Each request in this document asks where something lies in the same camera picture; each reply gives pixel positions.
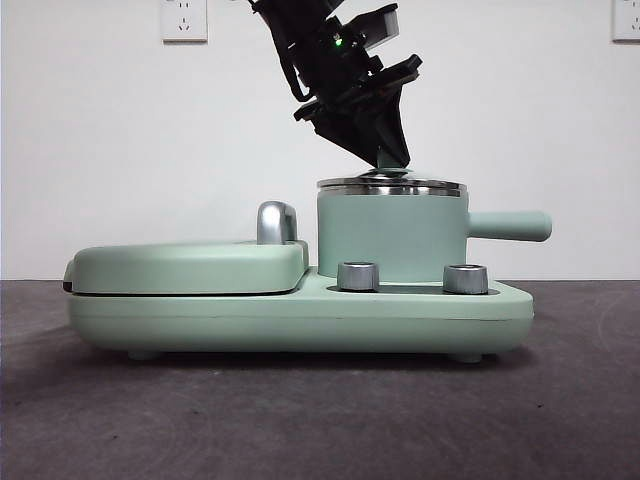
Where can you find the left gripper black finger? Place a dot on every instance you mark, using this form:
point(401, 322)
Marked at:
point(350, 132)
point(392, 130)

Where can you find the glass pot lid green knob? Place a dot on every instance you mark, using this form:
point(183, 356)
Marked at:
point(390, 182)

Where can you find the silver control knob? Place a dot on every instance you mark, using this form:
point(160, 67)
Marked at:
point(465, 279)
point(357, 276)

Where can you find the black oval control panel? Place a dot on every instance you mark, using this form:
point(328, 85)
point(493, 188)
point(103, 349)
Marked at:
point(410, 288)

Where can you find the mint green breakfast machine base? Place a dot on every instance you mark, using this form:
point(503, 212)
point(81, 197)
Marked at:
point(300, 320)

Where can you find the white wall socket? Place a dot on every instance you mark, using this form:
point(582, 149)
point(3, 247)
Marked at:
point(627, 20)
point(184, 22)

